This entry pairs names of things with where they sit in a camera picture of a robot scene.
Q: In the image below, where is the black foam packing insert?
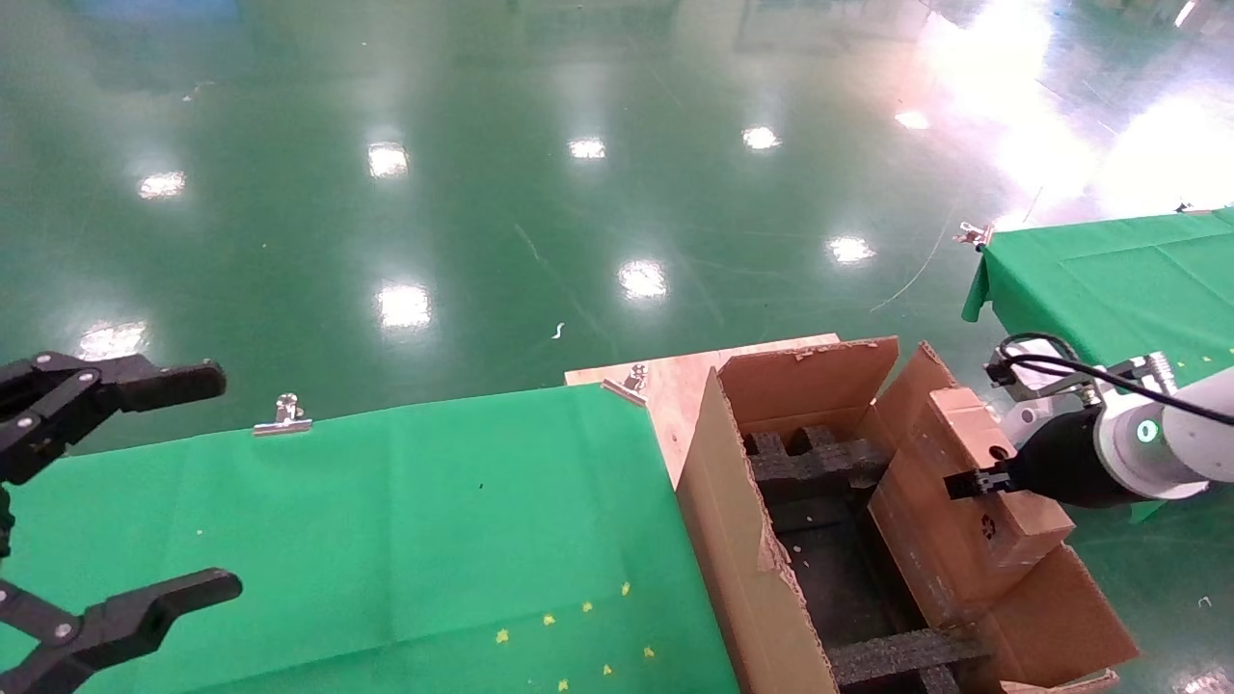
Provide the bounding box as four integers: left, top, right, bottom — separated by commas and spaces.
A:
827, 627, 994, 694
742, 424, 890, 494

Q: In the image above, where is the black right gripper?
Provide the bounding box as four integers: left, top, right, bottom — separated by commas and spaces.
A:
945, 410, 1124, 509

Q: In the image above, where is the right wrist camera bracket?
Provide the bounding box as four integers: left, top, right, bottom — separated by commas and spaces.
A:
985, 339, 1179, 411

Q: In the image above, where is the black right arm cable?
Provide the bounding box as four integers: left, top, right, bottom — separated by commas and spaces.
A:
998, 333, 1234, 427

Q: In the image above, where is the green table cloth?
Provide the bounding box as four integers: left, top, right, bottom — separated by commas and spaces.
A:
961, 207, 1234, 526
0, 384, 743, 694

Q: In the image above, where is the large open cardboard carton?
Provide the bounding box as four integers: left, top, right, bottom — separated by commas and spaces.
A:
675, 335, 1140, 694

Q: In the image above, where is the small cardboard box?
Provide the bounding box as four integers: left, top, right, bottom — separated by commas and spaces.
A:
868, 386, 1076, 629

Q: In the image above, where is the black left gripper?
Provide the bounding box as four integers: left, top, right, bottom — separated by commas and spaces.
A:
0, 352, 244, 694

